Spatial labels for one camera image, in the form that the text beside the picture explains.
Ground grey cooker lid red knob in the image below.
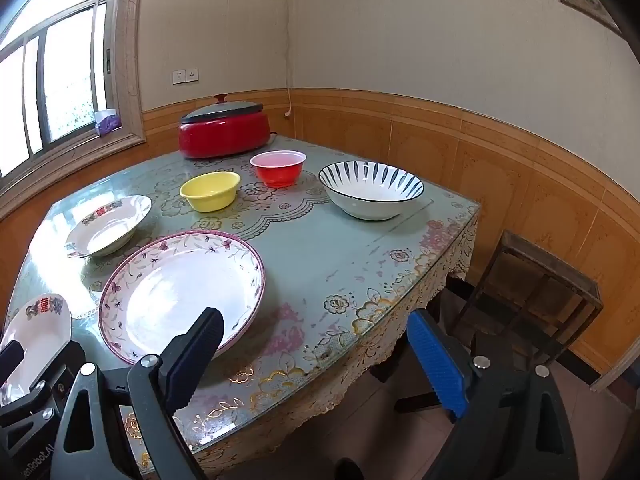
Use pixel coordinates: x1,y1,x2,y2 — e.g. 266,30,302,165
180,94,265,125

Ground floral lace tablecloth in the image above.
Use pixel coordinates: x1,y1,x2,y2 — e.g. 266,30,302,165
0,135,481,480

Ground yellow plastic bowl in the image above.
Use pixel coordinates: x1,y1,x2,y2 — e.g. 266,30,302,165
179,171,242,212

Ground red electric cooker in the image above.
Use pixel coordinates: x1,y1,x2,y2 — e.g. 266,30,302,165
179,109,271,160

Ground red plastic bowl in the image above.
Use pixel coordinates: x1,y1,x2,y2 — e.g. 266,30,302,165
249,150,306,189

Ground white deep floral plate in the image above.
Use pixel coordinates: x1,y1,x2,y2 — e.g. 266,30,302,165
65,195,153,259

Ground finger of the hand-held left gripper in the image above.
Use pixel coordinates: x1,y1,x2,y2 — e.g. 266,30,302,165
0,340,25,386
0,341,86,428

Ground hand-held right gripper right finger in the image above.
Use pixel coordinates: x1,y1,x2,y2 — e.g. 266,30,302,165
406,308,581,480

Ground purple tissue box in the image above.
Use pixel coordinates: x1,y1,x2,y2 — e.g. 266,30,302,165
94,109,120,136

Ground wooden stool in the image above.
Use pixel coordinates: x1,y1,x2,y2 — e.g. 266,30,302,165
452,230,604,367

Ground white plate red characters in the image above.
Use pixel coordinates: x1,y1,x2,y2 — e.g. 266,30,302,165
0,292,72,406

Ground white bowl blue stripes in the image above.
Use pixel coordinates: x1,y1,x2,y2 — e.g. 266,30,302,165
318,160,426,221

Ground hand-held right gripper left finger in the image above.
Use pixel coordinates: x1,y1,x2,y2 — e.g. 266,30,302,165
52,306,226,480

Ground window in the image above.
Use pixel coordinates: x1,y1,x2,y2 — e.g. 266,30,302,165
0,0,120,176

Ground large pink-rimmed floral plate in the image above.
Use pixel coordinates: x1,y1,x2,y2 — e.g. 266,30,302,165
98,230,266,366

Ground white hanging power cable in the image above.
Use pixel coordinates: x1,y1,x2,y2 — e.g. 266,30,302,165
284,0,295,119

